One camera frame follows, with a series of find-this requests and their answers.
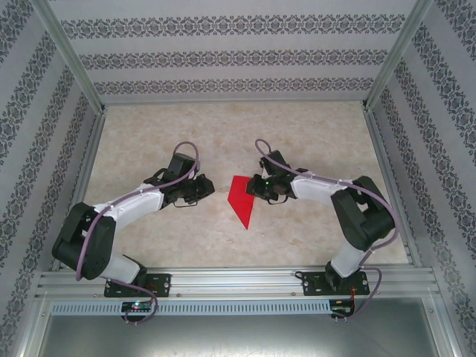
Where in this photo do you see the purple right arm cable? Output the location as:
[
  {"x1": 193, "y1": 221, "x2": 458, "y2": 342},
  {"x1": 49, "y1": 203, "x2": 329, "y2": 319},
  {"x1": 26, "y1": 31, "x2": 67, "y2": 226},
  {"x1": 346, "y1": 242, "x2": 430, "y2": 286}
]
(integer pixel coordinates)
[{"x1": 254, "y1": 138, "x2": 398, "y2": 321}]

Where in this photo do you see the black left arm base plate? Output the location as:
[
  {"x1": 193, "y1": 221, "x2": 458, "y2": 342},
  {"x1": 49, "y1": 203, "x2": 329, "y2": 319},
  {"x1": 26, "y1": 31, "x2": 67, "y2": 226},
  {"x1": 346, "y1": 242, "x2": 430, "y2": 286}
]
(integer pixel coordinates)
[{"x1": 103, "y1": 273, "x2": 172, "y2": 299}]

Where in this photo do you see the aluminium table side rail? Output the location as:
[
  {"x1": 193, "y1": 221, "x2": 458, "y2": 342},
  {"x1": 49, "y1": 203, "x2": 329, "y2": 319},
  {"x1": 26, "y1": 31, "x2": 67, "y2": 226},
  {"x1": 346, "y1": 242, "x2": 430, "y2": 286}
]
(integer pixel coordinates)
[
  {"x1": 362, "y1": 107, "x2": 424, "y2": 268},
  {"x1": 51, "y1": 109, "x2": 109, "y2": 271}
]

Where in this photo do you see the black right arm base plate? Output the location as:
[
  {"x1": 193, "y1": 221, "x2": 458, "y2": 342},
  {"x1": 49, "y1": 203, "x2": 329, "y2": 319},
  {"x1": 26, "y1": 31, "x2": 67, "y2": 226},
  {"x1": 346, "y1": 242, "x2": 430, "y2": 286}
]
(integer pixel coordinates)
[{"x1": 301, "y1": 271, "x2": 370, "y2": 298}]

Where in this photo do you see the red paper sheet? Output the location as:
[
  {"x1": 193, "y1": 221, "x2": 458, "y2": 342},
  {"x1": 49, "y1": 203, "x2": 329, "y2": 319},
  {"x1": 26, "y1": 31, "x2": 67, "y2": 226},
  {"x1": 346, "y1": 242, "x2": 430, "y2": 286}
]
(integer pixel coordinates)
[{"x1": 226, "y1": 174, "x2": 257, "y2": 231}]

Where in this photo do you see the aluminium base rail beam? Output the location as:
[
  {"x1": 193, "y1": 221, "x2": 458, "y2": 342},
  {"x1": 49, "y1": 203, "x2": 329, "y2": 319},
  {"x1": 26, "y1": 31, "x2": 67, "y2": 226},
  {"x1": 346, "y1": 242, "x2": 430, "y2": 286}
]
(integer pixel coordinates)
[{"x1": 36, "y1": 264, "x2": 439, "y2": 299}]

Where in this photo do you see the aluminium frame post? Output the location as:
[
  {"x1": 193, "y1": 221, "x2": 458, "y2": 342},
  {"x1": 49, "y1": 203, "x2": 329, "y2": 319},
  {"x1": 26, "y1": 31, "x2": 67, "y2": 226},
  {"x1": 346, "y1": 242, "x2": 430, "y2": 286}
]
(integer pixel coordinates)
[
  {"x1": 362, "y1": 0, "x2": 446, "y2": 112},
  {"x1": 31, "y1": 0, "x2": 108, "y2": 115}
]

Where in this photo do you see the slotted grey cable duct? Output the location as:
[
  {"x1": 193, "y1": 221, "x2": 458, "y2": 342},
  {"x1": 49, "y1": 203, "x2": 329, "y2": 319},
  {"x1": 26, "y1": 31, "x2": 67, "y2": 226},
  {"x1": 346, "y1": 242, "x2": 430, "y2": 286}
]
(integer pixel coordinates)
[{"x1": 49, "y1": 300, "x2": 332, "y2": 316}]

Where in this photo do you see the grey metal sheet panel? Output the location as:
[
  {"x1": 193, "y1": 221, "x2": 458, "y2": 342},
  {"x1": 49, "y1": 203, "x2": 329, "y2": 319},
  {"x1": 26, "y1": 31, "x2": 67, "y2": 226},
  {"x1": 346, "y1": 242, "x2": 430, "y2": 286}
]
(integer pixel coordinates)
[{"x1": 36, "y1": 314, "x2": 443, "y2": 357}]

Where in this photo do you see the short aluminium frame bar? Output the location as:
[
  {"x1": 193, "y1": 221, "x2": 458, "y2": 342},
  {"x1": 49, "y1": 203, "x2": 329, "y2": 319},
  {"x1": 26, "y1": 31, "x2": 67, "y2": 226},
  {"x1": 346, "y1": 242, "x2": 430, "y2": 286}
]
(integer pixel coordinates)
[
  {"x1": 433, "y1": 295, "x2": 464, "y2": 357},
  {"x1": 16, "y1": 293, "x2": 51, "y2": 357}
]

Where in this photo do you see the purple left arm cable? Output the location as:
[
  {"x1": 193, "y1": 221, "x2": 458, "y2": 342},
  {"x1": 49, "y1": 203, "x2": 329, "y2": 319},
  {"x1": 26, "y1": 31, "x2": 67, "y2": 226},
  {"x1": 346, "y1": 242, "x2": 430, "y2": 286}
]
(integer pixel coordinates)
[{"x1": 75, "y1": 141, "x2": 202, "y2": 327}]

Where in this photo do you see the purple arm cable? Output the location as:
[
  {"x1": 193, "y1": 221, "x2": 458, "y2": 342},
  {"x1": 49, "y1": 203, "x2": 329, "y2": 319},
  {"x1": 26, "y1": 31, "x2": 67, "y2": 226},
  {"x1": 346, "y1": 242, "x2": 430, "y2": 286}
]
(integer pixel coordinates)
[
  {"x1": 75, "y1": 141, "x2": 202, "y2": 327},
  {"x1": 254, "y1": 138, "x2": 398, "y2": 321}
]

